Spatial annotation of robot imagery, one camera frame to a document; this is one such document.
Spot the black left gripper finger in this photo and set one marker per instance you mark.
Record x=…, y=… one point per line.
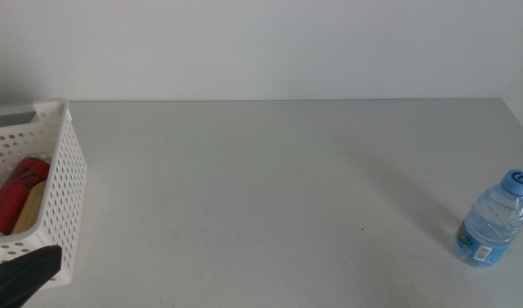
x=25, y=278

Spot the yellow tea bottle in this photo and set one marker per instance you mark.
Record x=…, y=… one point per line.
x=30, y=209

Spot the red drink can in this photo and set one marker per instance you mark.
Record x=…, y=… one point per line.
x=17, y=188

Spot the clear water bottle blue cap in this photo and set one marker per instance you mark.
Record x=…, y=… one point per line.
x=490, y=226

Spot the white perforated plastic basket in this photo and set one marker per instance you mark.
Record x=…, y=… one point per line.
x=64, y=192

